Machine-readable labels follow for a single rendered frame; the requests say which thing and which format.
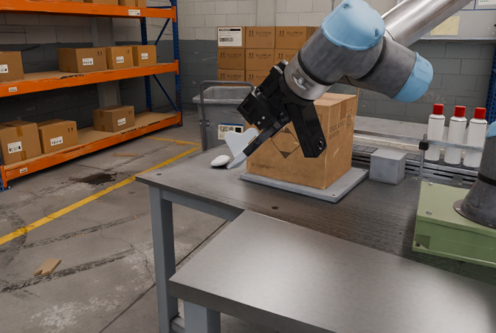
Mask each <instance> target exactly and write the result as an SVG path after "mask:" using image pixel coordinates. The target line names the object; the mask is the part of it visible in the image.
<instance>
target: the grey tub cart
mask: <svg viewBox="0 0 496 333"><path fill-rule="evenodd" d="M205 84H243V85H250V86H211V87H209V88H208V89H206V90H204V91H203V85H205ZM256 87H257V86H254V85H253V84H252V83H251V82H249V81H222V80H205V81H203V82H201V84H200V86H199V89H200V94H199V95H196V96H195V97H194V98H193V102H194V103H197V106H198V113H199V127H200V133H201V146H202V152H203V151H206V150H209V149H211V148H215V147H217V146H220V145H223V144H225V143H226V141H225V139H224V136H225V134H226V133H227V132H228V131H234V132H237V133H241V132H244V131H246V120H245V119H244V117H243V116H242V114H241V113H240V112H239V111H238V110H237V108H238V107H239V106H240V105H241V103H242V102H243V101H244V99H245V98H246V97H247V95H248V94H249V93H250V92H251V91H252V90H254V89H255V88H256Z"/></svg>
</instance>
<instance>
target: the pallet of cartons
mask: <svg viewBox="0 0 496 333"><path fill-rule="evenodd" d="M317 29H318V27H310V26H271V27H217V48H218V54H217V62H218V69H217V73H218V80H222V81H249V82H251V83H252V84H253V85H254V86H259V85H260V84H262V83H263V81H264V80H265V79H266V77H267V76H268V75H269V73H270V72H269V71H270V70H271V68H272V67H273V66H274V65H276V64H278V63H280V62H281V61H282V60H283V59H285V60H286V61H287V62H290V60H291V59H293V57H294V56H295V55H296V54H297V53H298V51H299V50H300V49H301V48H302V46H303V45H304V44H305V43H306V42H307V40H309V39H310V37H311V36H312V35H313V34H314V32H315V31H316V30H317ZM218 86H250V85H243V84H218Z"/></svg>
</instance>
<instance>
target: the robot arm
mask: <svg viewBox="0 0 496 333"><path fill-rule="evenodd" d="M471 1H473V0H404V1H403V2H401V3H400V4H398V5H396V6H395V7H394V8H393V9H391V10H390V11H388V12H387V13H385V14H384V15H383V16H380V14H378V12H377V11H376V10H374V9H373V8H372V7H371V6H370V5H369V4H368V3H367V2H365V1H363V0H344V1H342V2H341V3H340V4H339V5H338V6H337V7H336V8H335V9H334V10H333V11H332V12H331V13H330V14H329V15H328V16H326V17H325V18H324V20H323V21H322V24H321V25H320V26H319V27H318V29H317V30H316V31H315V32H314V34H313V35H312V36H311V37H310V39H309V40H307V42H306V43H305V44H304V45H303V46H302V48H301V49H300V50H299V51H298V53H297V54H296V55H295V56H294V57H293V59H291V60H290V62H287V61H286V60H285V59H283V60H282V61H281V62H280V63H278V64H276V65H274V66H273V67H272V68H271V70H270V71H269V72H270V73H269V75H268V76H267V77H266V79H265V80H264V81H263V83H262V84H260V85H259V86H257V87H256V88H255V89H254V90H252V91H251V92H250V93H249V94H248V95H247V97H246V98H245V99H244V101H243V102H242V103H241V105H240V106H239V107H238V108H237V110H238V111H239V112H240V113H241V114H242V116H243V117H244V119H245V120H246V121H247V122H248V123H249V124H250V125H252V124H254V125H255V126H256V127H257V128H258V129H259V130H260V131H261V130H263V131H262V132H261V133H260V134H259V132H258V130H257V129H256V128H248V129H247V130H246V131H245V132H244V133H243V134H239V133H237V132H234V131H228V132H227V133H226V134H225V136H224V139H225V141H226V143H227V144H228V146H229V148H230V150H231V152H232V154H233V156H234V157H235V159H234V160H233V161H232V162H231V163H230V164H229V165H228V166H227V168H228V169H232V168H237V167H239V166H240V165H241V164H242V163H243V162H244V161H245V160H246V159H247V158H248V157H249V156H250V155H251V154H253V153H254V152H255V151H256V150H257V149H258V148H259V147H260V146H261V145H262V144H263V143H264V142H265V141H266V140H267V139H268V138H269V137H270V138H271V139H272V138H273V137H274V136H275V135H276V134H277V133H278V132H279V131H280V130H281V129H282V128H283V127H284V126H285V125H286V124H287V123H290V122H291V121H292V123H293V126H294V129H295V131H296V134H297V138H298V140H299V143H300V146H301V148H302V151H303V155H304V157H305V158H318V157H319V155H320V154H321V153H322V152H323V151H324V150H325V149H326V147H327V143H326V139H325V137H324V134H323V130H322V128H321V125H320V121H319V118H318V116H317V112H316V109H315V107H314V101H315V100H316V99H318V98H320V97H321V96H322V95H323V94H324V93H325V92H326V91H327V90H328V89H330V88H331V87H332V86H333V85H334V84H335V83H339V84H347V85H351V86H356V87H359V88H362V89H367V90H371V91H375V92H379V93H382V94H384V95H387V96H388V97H389V98H390V99H392V100H394V99H395V100H397V101H400V102H402V103H411V102H413V101H415V100H418V99H419V98H420V97H421V96H422V95H423V94H424V93H425V92H426V91H427V89H428V86H429V85H430V83H431V81H432V79H433V68H432V65H431V64H430V62H429V61H427V60H426V59H424V58H423V57H421V56H420V55H419V54H418V53H417V52H413V51H411V50H409V49H408V47H409V46H410V45H411V44H413V43H414V42H416V41H417V40H419V39H420V38H421V37H423V36H424V35H426V34H427V33H428V32H429V31H431V30H433V29H434V28H435V27H437V26H438V25H439V24H441V23H442V22H444V21H445V20H447V19H448V18H449V17H450V16H452V15H453V14H455V13H456V12H458V11H459V10H460V9H462V8H463V7H465V6H466V5H468V3H470V2H471ZM258 89H260V91H259V90H258ZM254 136H256V138H255V139H254V140H253V141H252V142H251V143H250V144H249V145H248V142H249V141H250V140H251V139H252V138H253V137H254ZM485 140H486V141H485V144H484V148H483V153H482V157H481V161H480V167H479V170H478V177H477V179H476V181H475V183H474V185H473V186H472V187H471V189H470V190H469V192H468V194H467V195H466V196H465V198H464V201H463V204H462V208H463V210H464V211H465V212H466V213H468V214H469V215H470V216H473V217H475V218H476V219H480V220H481V221H484V222H488V223H490V224H495V225H496V121H495V122H493V123H491V125H490V126H489V130H488V132H487V135H486V136H485Z"/></svg>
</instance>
